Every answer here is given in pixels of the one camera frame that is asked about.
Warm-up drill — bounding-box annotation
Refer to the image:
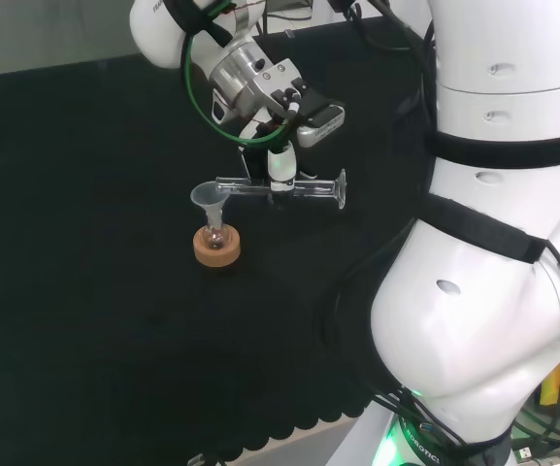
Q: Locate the green cable loop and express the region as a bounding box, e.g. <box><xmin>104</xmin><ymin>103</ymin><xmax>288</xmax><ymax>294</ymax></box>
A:
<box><xmin>183</xmin><ymin>0</ymin><xmax>301</xmax><ymax>148</ymax></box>

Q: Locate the cork ring stand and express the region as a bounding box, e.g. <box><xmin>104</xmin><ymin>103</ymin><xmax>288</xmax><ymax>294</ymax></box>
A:
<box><xmin>192</xmin><ymin>226</ymin><xmax>243</xmax><ymax>269</ymax></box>

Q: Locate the small glass round-bottom flask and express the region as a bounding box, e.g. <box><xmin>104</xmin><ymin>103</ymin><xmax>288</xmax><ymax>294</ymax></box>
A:
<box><xmin>200</xmin><ymin>213</ymin><xmax>230</xmax><ymax>251</ymax></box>

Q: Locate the black bench cloth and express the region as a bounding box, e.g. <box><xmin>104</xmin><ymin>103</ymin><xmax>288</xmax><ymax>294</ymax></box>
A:
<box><xmin>0</xmin><ymin>17</ymin><xmax>439</xmax><ymax>462</ymax></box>

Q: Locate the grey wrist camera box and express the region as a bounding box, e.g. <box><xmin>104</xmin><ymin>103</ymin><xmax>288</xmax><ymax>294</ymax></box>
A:
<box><xmin>295</xmin><ymin>103</ymin><xmax>347</xmax><ymax>148</ymax></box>

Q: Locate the clear plastic funnel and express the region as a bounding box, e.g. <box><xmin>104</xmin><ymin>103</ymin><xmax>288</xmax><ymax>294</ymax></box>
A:
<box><xmin>189</xmin><ymin>181</ymin><xmax>233</xmax><ymax>230</ymax></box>

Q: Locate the black cable bundle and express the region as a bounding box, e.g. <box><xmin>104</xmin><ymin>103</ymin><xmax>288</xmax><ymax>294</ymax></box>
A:
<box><xmin>371</xmin><ymin>387</ymin><xmax>560</xmax><ymax>466</ymax></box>

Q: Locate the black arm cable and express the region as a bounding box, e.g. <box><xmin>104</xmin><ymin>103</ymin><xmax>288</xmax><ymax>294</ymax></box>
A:
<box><xmin>326</xmin><ymin>0</ymin><xmax>441</xmax><ymax>161</ymax></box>

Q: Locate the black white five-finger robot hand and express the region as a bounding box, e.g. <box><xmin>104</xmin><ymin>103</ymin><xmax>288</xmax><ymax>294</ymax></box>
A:
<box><xmin>238</xmin><ymin>120</ymin><xmax>319</xmax><ymax>206</ymax></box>

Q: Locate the clear glass graduated cylinder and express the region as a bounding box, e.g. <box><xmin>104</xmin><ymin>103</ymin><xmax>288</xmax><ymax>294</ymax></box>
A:
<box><xmin>214</xmin><ymin>168</ymin><xmax>348</xmax><ymax>212</ymax></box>

